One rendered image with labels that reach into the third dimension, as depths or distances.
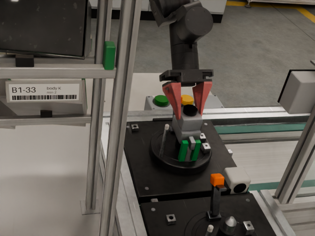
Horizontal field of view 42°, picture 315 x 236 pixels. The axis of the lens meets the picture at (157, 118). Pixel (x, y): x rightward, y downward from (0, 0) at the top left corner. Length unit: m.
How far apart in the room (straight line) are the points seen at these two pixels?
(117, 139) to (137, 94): 0.74
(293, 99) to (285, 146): 0.40
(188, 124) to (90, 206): 0.28
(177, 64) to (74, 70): 0.39
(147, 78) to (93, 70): 0.90
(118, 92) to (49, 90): 0.08
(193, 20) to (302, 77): 0.22
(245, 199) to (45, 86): 0.51
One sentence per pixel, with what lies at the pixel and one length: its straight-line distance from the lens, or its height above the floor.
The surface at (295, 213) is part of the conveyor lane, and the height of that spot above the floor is 0.93.
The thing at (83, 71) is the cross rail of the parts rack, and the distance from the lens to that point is 0.50.
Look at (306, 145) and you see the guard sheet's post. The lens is 0.81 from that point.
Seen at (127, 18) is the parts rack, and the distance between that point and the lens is 0.47.
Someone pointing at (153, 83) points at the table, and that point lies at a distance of 1.37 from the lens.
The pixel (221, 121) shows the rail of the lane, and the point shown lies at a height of 0.95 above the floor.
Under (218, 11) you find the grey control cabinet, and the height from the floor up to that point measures 0.14.
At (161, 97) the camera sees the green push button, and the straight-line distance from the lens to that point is 1.09.
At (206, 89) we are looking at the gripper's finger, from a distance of 0.84.
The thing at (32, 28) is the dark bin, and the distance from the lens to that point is 0.53.
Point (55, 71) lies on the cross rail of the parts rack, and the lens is 0.49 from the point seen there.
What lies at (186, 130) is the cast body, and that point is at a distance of 0.85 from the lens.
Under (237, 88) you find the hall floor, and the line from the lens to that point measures 3.23.
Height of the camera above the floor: 1.56
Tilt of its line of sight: 35 degrees down
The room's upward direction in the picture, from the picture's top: 10 degrees clockwise
